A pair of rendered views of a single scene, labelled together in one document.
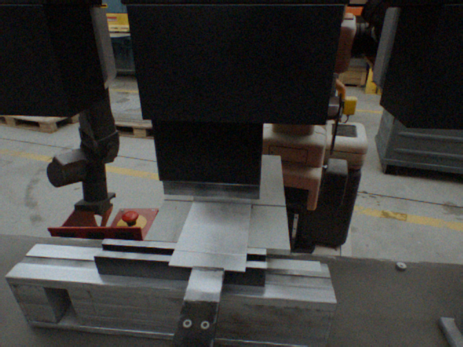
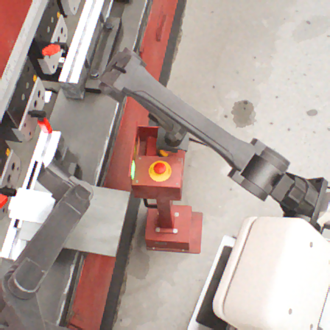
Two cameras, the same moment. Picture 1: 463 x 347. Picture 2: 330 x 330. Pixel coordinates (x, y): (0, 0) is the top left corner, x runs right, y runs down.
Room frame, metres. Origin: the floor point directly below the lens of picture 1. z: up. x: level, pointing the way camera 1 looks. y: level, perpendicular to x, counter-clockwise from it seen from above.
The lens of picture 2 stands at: (0.75, -0.40, 2.23)
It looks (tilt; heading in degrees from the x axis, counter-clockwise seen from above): 64 degrees down; 102
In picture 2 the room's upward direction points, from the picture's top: 7 degrees counter-clockwise
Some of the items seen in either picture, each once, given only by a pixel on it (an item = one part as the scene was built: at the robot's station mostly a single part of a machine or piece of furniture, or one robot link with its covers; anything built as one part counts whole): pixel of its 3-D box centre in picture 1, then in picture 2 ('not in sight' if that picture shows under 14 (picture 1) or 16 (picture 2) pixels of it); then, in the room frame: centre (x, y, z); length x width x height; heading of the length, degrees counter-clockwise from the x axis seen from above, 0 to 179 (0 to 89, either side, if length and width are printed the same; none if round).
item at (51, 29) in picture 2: not in sight; (37, 33); (0.30, 0.39, 1.26); 0.15 x 0.09 x 0.17; 85
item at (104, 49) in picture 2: not in sight; (103, 54); (0.38, 0.62, 0.89); 0.30 x 0.05 x 0.03; 85
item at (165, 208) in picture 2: not in sight; (164, 200); (0.59, 0.29, 0.39); 0.05 x 0.05 x 0.54; 0
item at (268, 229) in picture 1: (227, 191); (74, 215); (0.41, 0.01, 1.00); 0.26 x 0.18 x 0.01; 175
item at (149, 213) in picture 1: (114, 236); (158, 161); (0.59, 0.29, 0.75); 0.20 x 0.16 x 0.18; 90
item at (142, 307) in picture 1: (173, 296); (36, 197); (0.27, 0.08, 0.92); 0.39 x 0.06 x 0.10; 85
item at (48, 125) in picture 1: (39, 111); not in sight; (3.81, 2.46, 0.07); 1.20 x 0.80 x 0.14; 70
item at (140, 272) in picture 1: (181, 261); (28, 194); (0.27, 0.06, 0.99); 0.20 x 0.03 x 0.03; 85
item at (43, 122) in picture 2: not in sight; (40, 121); (0.35, 0.17, 1.20); 0.04 x 0.02 x 0.10; 175
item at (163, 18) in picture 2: not in sight; (162, 23); (0.52, 1.03, 0.59); 0.15 x 0.02 x 0.07; 85
